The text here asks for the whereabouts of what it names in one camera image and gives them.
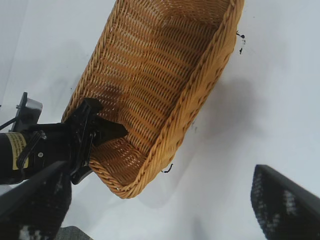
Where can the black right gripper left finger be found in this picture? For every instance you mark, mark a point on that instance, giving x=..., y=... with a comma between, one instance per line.
x=32, y=212

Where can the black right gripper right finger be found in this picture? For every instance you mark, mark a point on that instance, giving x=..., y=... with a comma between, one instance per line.
x=287, y=212

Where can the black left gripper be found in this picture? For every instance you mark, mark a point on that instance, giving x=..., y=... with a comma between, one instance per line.
x=80, y=140

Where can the woven wicker basket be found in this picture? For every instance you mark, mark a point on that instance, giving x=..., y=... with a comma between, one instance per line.
x=155, y=75

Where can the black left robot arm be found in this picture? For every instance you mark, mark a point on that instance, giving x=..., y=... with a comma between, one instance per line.
x=10, y=150

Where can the grey mount piece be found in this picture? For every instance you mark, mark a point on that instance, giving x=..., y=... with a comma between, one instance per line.
x=72, y=233

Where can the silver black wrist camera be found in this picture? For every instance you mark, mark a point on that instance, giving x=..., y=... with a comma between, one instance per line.
x=28, y=115

